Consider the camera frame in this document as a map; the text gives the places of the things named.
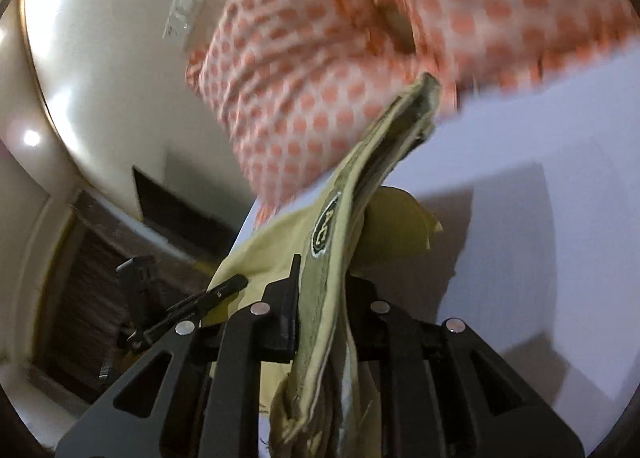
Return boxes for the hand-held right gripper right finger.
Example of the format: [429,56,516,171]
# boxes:
[348,274,587,458]

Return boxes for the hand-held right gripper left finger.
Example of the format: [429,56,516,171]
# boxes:
[54,254,302,458]

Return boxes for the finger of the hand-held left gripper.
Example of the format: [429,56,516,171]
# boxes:
[125,274,249,350]

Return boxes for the yellow-green pants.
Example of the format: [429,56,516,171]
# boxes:
[192,72,444,458]

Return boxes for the brown wooden door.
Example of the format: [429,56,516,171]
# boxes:
[37,188,201,406]

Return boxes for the dark wooden panel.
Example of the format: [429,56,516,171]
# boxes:
[131,164,238,261]

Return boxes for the white bed sheet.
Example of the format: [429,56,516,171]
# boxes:
[240,55,640,458]

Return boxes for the orange dotted white pillow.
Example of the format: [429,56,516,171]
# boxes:
[185,0,463,219]
[255,0,640,109]

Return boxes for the white wall switch plate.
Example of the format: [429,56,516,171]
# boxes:
[162,0,203,39]

